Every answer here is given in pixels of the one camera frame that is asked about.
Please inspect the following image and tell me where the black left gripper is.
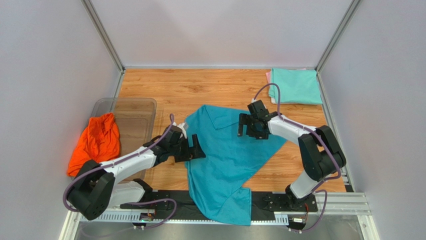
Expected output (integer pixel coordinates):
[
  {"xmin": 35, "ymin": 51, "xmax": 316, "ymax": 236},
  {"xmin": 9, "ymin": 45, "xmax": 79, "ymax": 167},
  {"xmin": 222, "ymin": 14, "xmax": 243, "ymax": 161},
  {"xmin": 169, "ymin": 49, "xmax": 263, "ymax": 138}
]
[{"xmin": 169, "ymin": 133, "xmax": 206, "ymax": 162}]

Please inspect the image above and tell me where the teal blue t-shirt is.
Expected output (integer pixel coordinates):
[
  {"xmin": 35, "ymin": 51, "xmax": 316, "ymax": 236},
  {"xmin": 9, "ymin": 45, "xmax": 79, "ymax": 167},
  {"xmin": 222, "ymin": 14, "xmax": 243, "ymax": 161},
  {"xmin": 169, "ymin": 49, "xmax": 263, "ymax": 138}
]
[{"xmin": 185, "ymin": 105, "xmax": 286, "ymax": 226}]

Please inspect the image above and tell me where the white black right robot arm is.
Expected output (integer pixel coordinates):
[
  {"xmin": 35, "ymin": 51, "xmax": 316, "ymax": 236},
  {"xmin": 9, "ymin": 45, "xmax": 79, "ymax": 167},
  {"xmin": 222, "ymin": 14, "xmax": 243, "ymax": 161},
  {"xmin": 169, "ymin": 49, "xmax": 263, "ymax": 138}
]
[{"xmin": 237, "ymin": 100, "xmax": 347, "ymax": 200}]

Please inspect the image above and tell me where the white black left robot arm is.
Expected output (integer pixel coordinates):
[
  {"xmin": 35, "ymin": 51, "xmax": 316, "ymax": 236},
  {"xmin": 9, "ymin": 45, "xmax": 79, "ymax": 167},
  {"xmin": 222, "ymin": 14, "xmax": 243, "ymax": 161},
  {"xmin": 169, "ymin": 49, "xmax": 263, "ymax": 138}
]
[{"xmin": 62, "ymin": 125, "xmax": 206, "ymax": 220}]

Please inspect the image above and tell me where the folded pink t-shirt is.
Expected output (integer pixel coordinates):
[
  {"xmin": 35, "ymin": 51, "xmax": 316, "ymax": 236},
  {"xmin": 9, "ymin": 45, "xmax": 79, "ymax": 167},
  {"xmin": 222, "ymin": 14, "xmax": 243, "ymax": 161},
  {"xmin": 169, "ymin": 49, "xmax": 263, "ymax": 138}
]
[{"xmin": 265, "ymin": 68, "xmax": 307, "ymax": 104}]

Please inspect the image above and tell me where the folded mint green t-shirt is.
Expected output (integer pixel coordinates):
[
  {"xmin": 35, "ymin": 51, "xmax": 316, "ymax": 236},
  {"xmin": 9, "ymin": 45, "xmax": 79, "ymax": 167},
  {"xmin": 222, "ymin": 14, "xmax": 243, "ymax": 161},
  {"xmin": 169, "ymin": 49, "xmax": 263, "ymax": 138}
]
[{"xmin": 270, "ymin": 68, "xmax": 323, "ymax": 105}]

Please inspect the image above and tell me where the black table edge strip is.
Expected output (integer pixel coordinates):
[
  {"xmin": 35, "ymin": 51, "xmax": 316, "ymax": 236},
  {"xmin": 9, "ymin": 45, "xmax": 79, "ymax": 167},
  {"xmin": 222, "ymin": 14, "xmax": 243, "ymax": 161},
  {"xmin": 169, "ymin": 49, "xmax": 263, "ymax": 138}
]
[{"xmin": 119, "ymin": 190, "xmax": 320, "ymax": 221}]

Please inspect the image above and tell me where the clear plastic bin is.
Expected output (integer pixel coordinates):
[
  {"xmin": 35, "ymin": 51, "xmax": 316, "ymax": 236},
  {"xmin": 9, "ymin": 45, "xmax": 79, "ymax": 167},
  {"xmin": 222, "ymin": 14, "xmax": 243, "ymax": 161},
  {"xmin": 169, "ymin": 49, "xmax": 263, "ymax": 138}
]
[{"xmin": 70, "ymin": 97, "xmax": 158, "ymax": 185}]

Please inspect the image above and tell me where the orange crumpled t-shirt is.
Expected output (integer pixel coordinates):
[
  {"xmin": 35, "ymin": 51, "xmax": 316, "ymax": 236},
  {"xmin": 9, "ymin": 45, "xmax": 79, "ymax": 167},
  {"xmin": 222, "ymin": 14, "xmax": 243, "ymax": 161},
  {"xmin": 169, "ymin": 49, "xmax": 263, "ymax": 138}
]
[{"xmin": 66, "ymin": 112, "xmax": 121, "ymax": 177}]

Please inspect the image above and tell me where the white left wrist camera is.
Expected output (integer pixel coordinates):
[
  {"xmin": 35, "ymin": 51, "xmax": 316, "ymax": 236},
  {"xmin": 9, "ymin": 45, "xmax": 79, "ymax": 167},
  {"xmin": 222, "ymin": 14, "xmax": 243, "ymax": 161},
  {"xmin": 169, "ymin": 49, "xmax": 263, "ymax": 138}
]
[{"xmin": 177, "ymin": 122, "xmax": 188, "ymax": 139}]

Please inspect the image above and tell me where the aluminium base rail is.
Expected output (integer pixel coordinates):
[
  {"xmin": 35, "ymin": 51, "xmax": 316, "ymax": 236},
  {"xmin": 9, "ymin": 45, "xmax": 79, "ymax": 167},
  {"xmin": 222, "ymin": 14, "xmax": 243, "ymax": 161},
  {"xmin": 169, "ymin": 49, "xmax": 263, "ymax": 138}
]
[{"xmin": 59, "ymin": 192, "xmax": 380, "ymax": 240}]

